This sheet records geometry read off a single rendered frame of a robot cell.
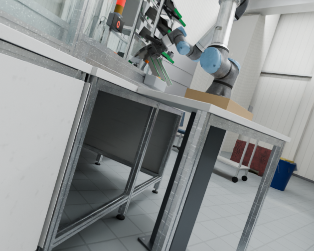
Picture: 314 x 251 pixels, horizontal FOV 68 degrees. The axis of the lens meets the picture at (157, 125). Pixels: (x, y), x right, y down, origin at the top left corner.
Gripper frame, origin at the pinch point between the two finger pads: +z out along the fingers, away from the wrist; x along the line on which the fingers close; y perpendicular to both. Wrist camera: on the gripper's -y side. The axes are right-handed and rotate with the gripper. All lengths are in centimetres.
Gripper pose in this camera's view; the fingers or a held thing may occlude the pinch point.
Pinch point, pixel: (137, 56)
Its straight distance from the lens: 164.8
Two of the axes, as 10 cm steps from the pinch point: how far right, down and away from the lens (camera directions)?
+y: 4.0, 9.0, -1.6
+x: 3.2, 0.3, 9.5
